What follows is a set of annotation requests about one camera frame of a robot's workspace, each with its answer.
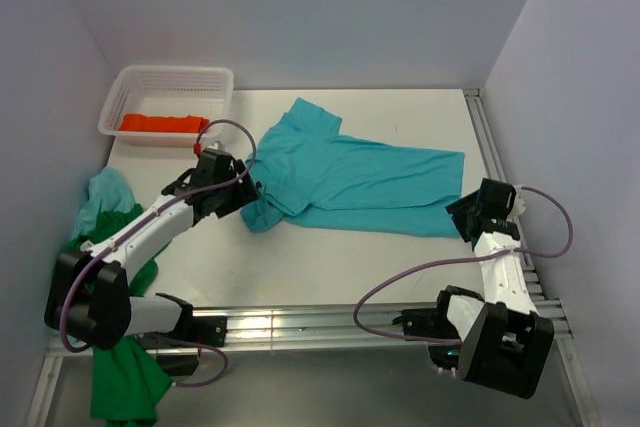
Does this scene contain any white perforated plastic basket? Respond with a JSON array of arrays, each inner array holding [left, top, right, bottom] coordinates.
[[98, 65, 234, 148]]

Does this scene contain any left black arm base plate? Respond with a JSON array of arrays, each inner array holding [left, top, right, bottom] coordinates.
[[137, 314, 229, 388]]

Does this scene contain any green t-shirt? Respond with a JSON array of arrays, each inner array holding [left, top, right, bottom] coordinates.
[[62, 204, 172, 426]]

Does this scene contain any teal t-shirt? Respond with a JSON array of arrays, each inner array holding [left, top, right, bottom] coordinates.
[[241, 99, 465, 238]]

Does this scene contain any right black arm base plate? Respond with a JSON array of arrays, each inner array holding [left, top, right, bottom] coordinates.
[[392, 308, 457, 342]]

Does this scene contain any orange rolled t-shirt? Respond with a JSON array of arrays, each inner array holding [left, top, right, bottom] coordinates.
[[119, 114, 209, 134]]

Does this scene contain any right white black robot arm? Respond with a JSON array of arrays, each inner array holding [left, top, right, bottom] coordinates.
[[432, 179, 555, 399]]

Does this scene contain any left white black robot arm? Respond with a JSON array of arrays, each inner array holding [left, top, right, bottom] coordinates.
[[44, 147, 259, 350]]

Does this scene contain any aluminium extrusion frame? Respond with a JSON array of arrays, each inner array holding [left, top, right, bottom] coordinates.
[[22, 87, 601, 427]]

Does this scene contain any light aqua t-shirt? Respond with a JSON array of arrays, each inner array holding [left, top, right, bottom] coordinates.
[[71, 166, 136, 239]]

